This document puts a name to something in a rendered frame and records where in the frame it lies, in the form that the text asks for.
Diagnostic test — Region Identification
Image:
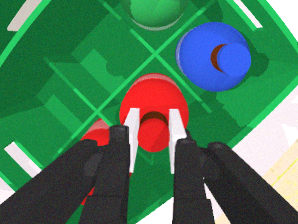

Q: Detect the blue bottle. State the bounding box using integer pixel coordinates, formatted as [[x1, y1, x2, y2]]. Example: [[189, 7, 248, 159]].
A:
[[175, 22, 251, 92]]

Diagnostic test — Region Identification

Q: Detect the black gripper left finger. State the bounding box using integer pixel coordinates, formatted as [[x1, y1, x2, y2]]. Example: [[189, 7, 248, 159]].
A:
[[0, 108, 140, 224]]

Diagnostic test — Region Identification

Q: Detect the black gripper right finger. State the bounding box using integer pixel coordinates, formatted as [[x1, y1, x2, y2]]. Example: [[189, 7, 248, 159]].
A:
[[169, 109, 298, 224]]

